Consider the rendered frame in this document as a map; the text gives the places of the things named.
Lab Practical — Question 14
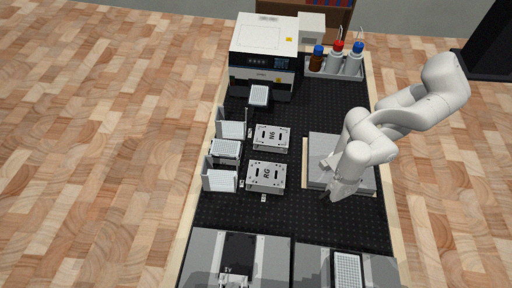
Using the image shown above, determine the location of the red bottle cap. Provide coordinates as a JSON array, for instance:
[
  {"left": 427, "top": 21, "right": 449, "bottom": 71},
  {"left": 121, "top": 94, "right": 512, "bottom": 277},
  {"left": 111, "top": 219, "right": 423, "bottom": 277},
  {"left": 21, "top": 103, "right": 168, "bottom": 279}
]
[{"left": 333, "top": 40, "right": 344, "bottom": 50}]

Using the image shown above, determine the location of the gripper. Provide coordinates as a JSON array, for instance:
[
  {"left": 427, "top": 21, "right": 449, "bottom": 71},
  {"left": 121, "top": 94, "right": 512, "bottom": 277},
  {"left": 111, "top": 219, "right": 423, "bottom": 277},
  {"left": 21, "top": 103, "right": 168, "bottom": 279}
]
[{"left": 318, "top": 174, "right": 363, "bottom": 209}]

